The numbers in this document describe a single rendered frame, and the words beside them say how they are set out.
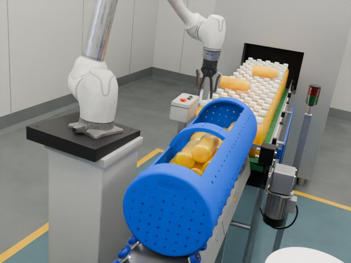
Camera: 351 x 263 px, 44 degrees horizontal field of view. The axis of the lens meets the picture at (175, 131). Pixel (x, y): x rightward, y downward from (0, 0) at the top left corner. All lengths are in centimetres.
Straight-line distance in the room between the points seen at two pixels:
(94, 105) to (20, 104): 297
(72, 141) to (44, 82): 321
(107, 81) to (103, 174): 40
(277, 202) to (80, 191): 102
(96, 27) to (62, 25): 306
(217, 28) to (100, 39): 55
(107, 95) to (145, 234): 73
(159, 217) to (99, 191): 63
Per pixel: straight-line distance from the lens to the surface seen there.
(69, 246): 216
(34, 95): 492
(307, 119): 244
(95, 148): 176
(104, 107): 187
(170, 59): 688
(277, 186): 228
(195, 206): 125
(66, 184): 200
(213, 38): 211
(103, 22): 203
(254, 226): 275
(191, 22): 221
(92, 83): 186
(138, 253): 141
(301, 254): 136
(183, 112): 227
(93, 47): 204
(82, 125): 191
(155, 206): 129
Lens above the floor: 180
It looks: 22 degrees down
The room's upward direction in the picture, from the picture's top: 7 degrees clockwise
